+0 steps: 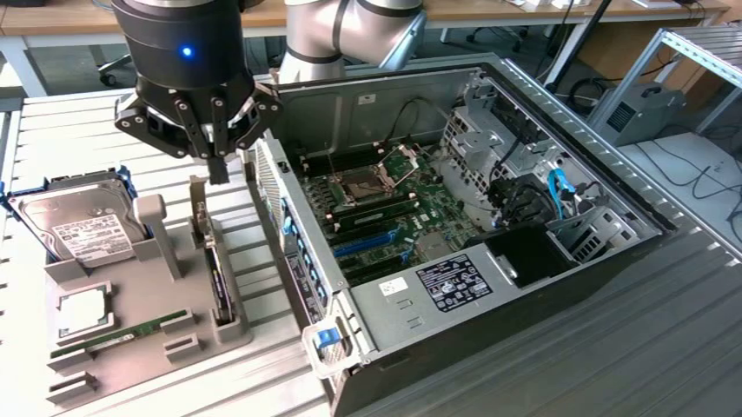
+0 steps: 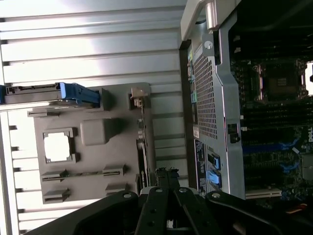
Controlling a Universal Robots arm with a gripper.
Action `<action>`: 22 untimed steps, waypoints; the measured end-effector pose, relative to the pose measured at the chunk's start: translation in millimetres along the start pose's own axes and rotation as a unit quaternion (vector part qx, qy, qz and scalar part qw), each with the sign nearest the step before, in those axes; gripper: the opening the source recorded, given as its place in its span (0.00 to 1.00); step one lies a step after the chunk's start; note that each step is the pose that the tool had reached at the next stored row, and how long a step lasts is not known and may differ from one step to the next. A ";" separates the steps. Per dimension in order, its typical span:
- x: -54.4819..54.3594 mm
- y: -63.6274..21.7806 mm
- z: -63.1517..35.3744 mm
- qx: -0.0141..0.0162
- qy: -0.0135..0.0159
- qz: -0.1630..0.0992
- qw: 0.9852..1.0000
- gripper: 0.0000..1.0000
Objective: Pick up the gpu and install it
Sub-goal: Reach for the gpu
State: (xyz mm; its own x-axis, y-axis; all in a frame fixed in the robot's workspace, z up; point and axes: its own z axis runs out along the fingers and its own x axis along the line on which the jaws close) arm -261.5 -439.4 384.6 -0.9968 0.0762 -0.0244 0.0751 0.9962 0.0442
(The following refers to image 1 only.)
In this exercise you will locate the grey power supply unit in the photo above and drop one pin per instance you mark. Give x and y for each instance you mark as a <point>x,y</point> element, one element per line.
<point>406,304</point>

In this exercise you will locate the hard disk with blue carrier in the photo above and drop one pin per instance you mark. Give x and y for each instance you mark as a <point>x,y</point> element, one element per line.
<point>75,217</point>

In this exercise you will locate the green RAM stick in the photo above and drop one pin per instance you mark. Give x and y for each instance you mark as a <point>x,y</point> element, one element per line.
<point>116,336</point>

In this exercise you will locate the aluminium frame table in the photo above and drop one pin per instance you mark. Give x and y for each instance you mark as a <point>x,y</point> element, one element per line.
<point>695,48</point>

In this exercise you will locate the CPU socket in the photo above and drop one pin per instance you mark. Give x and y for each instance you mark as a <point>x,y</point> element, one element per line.
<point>359,189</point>

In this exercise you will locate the graphics card with metal bracket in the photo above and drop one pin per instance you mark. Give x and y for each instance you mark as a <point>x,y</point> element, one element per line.
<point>220,282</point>

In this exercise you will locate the silver CPU chip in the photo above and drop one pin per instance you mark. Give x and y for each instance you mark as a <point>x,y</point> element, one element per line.
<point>84,313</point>

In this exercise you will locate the office chair base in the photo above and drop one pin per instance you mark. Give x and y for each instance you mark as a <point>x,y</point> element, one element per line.
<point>112,65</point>
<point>510,32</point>

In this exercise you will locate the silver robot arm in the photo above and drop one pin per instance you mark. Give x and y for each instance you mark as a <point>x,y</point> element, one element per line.
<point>324,35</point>

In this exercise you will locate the silver chipset heatsink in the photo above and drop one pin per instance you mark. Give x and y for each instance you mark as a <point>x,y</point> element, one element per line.
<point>435,246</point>

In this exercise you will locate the blue expansion slot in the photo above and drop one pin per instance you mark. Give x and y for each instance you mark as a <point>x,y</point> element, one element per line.
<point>359,246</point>

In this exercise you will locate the grey parts rack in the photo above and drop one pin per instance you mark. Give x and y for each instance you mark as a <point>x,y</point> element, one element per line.
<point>144,299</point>

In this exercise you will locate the black stand pole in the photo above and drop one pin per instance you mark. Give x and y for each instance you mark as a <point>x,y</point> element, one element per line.
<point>579,41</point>

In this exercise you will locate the installed RAM stick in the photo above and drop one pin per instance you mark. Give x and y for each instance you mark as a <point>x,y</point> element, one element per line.
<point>376,219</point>

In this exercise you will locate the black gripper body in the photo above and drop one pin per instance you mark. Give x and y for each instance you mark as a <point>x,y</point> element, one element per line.
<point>179,52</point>

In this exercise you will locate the blue case latch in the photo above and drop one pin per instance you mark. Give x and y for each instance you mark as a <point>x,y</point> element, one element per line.
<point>327,338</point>

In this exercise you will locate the green Dell motherboard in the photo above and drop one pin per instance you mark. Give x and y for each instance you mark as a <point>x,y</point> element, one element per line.
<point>406,226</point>

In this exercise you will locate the thin socket locking lever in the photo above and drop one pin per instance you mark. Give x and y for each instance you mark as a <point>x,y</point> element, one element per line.
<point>331,160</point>

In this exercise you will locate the open PC case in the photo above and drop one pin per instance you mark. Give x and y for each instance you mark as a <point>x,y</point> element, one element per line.
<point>312,108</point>

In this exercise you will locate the metal disk bay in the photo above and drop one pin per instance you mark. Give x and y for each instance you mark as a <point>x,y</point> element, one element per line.
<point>591,234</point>

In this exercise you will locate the metal drive cage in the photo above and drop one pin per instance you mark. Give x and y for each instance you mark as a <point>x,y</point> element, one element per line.
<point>470,174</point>

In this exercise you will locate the metal socket cover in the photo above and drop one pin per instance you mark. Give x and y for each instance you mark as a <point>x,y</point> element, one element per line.
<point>399,165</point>

